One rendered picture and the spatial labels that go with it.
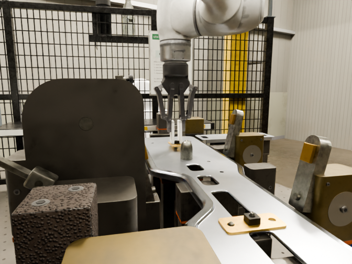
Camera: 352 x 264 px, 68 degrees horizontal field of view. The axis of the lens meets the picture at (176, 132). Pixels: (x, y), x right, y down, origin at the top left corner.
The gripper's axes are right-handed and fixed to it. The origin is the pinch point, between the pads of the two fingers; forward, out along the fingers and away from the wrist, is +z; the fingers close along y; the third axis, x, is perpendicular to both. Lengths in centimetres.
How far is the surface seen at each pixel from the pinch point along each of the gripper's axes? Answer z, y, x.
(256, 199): 4.9, 4.8, -39.5
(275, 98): 13, 332, 458
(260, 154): 6.5, 23.5, -8.5
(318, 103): 22, 398, 400
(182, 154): 3.6, -1.3, -13.5
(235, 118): -4.5, 16.1, -6.8
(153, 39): -36, 1, 54
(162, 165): 4.9, -7.2, -17.1
